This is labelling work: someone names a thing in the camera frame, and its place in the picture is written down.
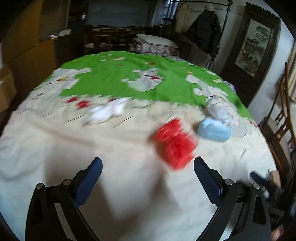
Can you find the person's right hand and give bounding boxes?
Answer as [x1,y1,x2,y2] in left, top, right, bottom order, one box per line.
[270,170,281,189]

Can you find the crumpled white tissue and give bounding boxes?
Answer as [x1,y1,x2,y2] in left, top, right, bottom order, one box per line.
[84,97,129,125]

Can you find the brown cardboard box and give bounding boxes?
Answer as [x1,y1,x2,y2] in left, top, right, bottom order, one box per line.
[0,65,17,113]

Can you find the black metal coat rack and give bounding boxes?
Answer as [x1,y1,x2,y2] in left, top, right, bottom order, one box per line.
[162,1,233,70]

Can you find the red mesh net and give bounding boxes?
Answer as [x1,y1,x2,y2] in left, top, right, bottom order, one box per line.
[154,118,197,170]

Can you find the white pillow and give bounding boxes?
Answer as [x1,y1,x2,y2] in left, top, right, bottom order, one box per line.
[137,34,178,49]

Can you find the white and green cartoon duvet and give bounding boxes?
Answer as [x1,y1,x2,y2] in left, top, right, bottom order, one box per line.
[1,51,276,240]

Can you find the light blue packet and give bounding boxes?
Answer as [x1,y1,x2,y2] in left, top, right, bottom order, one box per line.
[196,118,232,142]

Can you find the tall wooden glass cabinet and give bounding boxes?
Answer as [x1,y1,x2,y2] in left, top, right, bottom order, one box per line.
[1,1,71,81]

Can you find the dark framed landscape painting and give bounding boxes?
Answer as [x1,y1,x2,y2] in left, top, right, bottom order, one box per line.
[220,2,281,107]

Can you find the wooden armchair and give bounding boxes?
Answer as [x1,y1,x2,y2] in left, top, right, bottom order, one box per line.
[260,63,295,174]

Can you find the white hanging garment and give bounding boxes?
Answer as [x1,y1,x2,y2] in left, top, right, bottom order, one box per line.
[175,2,191,33]

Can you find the black hanging jacket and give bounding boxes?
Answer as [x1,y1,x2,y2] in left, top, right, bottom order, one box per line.
[185,9,221,57]

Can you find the dark wooden desk and chair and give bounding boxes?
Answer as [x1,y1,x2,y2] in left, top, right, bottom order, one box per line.
[85,25,142,53]

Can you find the white plastic bag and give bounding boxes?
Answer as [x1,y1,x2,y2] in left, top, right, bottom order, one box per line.
[205,96,234,128]

